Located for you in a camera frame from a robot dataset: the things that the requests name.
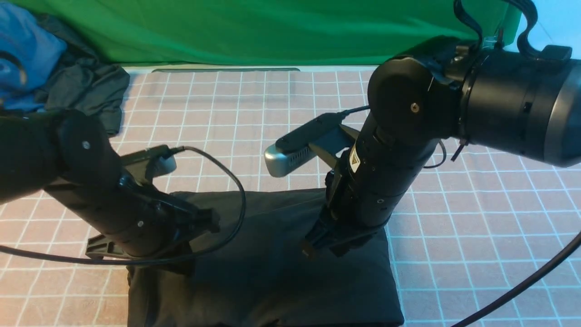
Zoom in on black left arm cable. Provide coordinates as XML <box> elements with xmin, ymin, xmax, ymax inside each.
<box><xmin>0</xmin><ymin>145</ymin><xmax>247</xmax><ymax>267</ymax></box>

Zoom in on blue crumpled garment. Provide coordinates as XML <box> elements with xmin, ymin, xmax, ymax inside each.
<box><xmin>0</xmin><ymin>1</ymin><xmax>67</xmax><ymax>111</ymax></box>

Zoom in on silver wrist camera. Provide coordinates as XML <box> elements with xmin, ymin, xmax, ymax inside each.
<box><xmin>264</xmin><ymin>112</ymin><xmax>359</xmax><ymax>178</ymax></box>
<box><xmin>120</xmin><ymin>145</ymin><xmax>177</xmax><ymax>184</ymax></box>

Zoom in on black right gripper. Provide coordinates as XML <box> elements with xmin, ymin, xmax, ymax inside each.
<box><xmin>302</xmin><ymin>39</ymin><xmax>460</xmax><ymax>258</ymax></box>

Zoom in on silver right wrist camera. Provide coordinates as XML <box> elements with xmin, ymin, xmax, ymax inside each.
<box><xmin>264</xmin><ymin>112</ymin><xmax>359</xmax><ymax>178</ymax></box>

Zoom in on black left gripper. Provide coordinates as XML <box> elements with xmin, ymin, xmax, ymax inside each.
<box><xmin>45</xmin><ymin>110</ymin><xmax>220</xmax><ymax>274</ymax></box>

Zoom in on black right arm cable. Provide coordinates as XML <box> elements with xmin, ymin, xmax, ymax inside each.
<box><xmin>449</xmin><ymin>232</ymin><xmax>581</xmax><ymax>327</ymax></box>

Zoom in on green backdrop cloth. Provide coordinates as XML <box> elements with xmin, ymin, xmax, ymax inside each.
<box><xmin>9</xmin><ymin>0</ymin><xmax>522</xmax><ymax>66</ymax></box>

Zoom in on dark gray long-sleeve shirt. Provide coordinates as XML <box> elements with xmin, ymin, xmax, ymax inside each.
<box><xmin>127</xmin><ymin>188</ymin><xmax>404</xmax><ymax>327</ymax></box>

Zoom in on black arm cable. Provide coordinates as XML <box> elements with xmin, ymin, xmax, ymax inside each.
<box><xmin>449</xmin><ymin>232</ymin><xmax>581</xmax><ymax>327</ymax></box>
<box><xmin>0</xmin><ymin>145</ymin><xmax>247</xmax><ymax>267</ymax></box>

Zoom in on gray left robot arm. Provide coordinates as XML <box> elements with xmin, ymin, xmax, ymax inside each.
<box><xmin>0</xmin><ymin>110</ymin><xmax>231</xmax><ymax>266</ymax></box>

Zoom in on dark teal crumpled garment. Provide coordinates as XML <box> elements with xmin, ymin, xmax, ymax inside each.
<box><xmin>33</xmin><ymin>14</ymin><xmax>129</xmax><ymax>137</ymax></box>

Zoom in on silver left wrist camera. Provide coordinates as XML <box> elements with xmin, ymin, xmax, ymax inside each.
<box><xmin>120</xmin><ymin>145</ymin><xmax>177</xmax><ymax>184</ymax></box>

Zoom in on pink grid tablecloth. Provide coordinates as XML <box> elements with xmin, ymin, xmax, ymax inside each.
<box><xmin>0</xmin><ymin>68</ymin><xmax>580</xmax><ymax>327</ymax></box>

